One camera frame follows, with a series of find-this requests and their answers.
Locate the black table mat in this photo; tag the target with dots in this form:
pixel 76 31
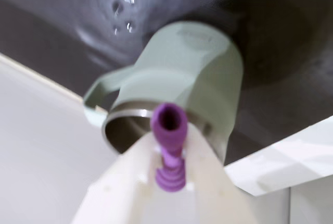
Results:
pixel 286 52

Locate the pale green steel-rimmed mug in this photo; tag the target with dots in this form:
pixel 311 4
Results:
pixel 195 78

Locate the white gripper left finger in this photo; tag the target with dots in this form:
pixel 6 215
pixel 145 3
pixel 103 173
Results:
pixel 122 182

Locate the purple pen grip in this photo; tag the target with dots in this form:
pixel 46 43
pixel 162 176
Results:
pixel 169 132

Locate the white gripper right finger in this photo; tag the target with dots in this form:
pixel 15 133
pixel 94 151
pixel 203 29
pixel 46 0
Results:
pixel 208 187

